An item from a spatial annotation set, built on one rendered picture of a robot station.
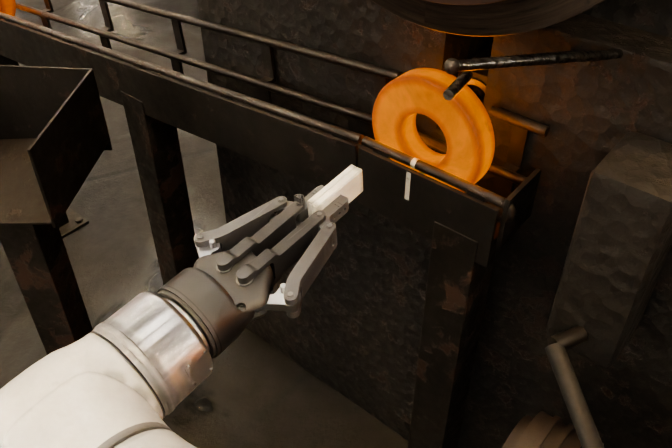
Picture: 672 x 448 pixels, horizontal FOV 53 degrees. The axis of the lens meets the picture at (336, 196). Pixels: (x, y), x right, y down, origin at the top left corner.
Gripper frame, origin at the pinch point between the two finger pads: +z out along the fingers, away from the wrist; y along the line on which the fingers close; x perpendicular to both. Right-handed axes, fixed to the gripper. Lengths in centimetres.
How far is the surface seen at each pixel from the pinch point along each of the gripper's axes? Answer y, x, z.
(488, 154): 7.7, -2.2, 16.9
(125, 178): -112, -78, 34
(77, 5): -231, -84, 97
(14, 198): -44.6, -13.2, -14.9
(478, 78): 0.2, -0.4, 27.0
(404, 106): -2.8, 0.7, 15.8
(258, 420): -27, -75, 2
